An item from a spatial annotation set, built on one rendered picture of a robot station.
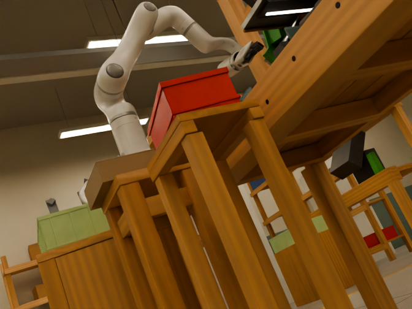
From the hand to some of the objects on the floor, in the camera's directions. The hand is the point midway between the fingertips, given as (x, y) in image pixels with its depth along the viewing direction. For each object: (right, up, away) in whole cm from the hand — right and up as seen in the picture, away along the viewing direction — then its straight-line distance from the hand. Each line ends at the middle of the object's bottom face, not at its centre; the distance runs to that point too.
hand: (258, 46), depth 204 cm
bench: (+57, -95, -60) cm, 126 cm away
